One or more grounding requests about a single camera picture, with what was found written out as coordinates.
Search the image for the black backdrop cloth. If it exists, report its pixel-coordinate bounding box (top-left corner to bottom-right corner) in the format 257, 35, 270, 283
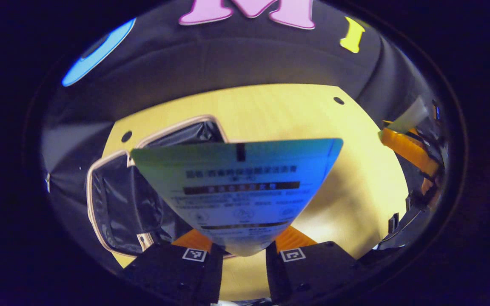
41, 0, 435, 272

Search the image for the pink suitcase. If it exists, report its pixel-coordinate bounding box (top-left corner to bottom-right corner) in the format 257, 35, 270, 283
86, 115, 237, 260

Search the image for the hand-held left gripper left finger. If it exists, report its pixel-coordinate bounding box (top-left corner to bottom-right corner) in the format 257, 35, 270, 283
122, 229, 224, 306

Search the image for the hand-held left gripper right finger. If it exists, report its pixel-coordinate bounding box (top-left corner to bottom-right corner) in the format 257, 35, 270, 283
265, 225, 365, 304

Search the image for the white green skin care tube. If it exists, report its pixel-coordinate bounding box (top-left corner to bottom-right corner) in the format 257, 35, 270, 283
130, 138, 343, 257

